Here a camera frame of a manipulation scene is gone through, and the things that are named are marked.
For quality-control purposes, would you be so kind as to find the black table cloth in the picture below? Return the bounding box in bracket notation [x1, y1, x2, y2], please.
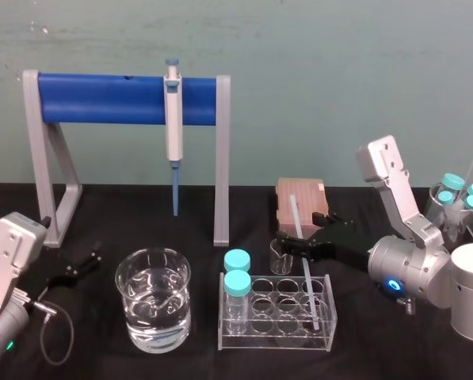
[0, 181, 473, 380]

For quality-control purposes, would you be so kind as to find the small empty glass beaker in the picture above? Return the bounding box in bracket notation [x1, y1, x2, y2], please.
[269, 240, 295, 276]

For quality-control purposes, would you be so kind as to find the large tube with teal cap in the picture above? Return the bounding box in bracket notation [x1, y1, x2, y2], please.
[441, 172, 467, 222]

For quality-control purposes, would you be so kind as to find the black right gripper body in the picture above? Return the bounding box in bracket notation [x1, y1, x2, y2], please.
[312, 221, 376, 275]

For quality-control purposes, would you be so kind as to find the white pipette with blue tip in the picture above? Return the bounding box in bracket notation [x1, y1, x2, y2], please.
[163, 57, 185, 217]

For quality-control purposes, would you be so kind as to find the clear acrylic tube rack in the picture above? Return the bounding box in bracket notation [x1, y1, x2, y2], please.
[218, 270, 337, 353]

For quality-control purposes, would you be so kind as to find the clear tube with teal cap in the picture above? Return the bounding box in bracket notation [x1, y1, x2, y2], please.
[223, 249, 252, 275]
[223, 269, 253, 336]

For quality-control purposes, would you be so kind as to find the large glass beaker with water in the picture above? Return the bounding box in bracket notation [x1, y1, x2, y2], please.
[114, 247, 193, 354]

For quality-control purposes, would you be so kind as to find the brown pipette tip box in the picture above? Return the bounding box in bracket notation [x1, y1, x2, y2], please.
[276, 177, 332, 241]

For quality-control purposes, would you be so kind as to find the grey stand with blue bar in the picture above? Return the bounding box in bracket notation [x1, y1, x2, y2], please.
[21, 69, 233, 249]

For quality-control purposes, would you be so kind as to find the clear glass stirring rod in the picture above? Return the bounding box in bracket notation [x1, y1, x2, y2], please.
[289, 193, 321, 333]

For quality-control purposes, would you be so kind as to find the glass beaker holding tubes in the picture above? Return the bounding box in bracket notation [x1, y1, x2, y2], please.
[423, 183, 473, 243]

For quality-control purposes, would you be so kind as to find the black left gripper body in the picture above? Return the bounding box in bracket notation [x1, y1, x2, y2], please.
[20, 247, 81, 296]

